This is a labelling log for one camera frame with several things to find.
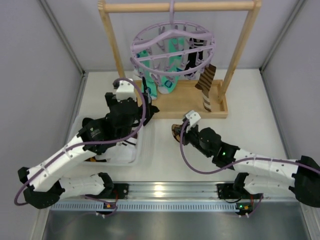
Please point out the brown striped sock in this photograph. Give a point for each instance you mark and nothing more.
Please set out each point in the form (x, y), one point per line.
(204, 84)

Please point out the wooden hanging rack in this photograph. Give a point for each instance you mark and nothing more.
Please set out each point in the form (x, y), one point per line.
(174, 100)

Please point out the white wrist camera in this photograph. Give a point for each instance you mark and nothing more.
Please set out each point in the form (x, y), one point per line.
(124, 90)
(193, 118)

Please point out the black white striped sock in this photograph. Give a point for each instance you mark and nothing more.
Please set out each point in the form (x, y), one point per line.
(192, 57)

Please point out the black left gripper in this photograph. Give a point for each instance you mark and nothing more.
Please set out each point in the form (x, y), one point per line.
(144, 110)

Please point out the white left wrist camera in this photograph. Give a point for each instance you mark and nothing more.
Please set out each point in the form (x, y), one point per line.
(124, 90)

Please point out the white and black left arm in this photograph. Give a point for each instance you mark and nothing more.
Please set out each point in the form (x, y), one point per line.
(45, 184)

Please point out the purple round clip hanger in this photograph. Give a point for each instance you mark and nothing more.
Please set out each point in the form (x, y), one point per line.
(160, 51)

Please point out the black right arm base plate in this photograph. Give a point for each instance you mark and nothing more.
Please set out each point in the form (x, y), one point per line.
(227, 191)

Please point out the orange argyle sock in basket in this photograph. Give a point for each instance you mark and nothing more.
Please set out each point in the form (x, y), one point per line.
(92, 159)

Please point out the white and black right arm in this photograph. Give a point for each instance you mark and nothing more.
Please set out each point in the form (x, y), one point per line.
(256, 174)

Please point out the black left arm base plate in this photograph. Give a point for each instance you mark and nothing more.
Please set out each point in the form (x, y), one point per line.
(115, 191)

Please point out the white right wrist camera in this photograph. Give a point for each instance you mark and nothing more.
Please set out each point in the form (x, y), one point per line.
(193, 118)

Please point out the grey slotted cable duct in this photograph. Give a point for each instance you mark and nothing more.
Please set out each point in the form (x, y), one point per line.
(146, 206)

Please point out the white plastic basket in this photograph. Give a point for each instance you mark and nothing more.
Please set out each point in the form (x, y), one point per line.
(82, 121)

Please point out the brown argyle sock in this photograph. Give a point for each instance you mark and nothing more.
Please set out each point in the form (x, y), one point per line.
(176, 130)

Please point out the aluminium mounting rail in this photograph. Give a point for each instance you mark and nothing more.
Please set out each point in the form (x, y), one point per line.
(144, 190)

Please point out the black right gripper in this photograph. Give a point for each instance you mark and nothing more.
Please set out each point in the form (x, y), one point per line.
(184, 136)

